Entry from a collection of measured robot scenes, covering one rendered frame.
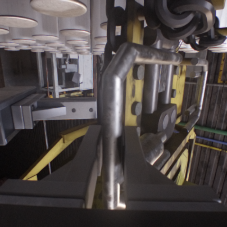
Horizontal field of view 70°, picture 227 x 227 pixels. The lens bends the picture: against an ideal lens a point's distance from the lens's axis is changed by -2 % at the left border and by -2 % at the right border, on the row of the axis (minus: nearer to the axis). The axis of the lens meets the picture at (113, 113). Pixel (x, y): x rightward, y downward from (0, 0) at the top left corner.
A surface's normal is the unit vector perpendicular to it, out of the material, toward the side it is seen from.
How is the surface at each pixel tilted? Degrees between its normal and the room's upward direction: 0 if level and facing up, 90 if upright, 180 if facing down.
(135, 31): 90
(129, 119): 90
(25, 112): 90
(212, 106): 90
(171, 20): 67
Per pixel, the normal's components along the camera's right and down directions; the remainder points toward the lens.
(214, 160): -0.59, 0.22
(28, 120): 0.15, 0.29
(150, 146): 0.54, -0.60
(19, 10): 0.64, 0.23
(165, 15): -0.21, 0.55
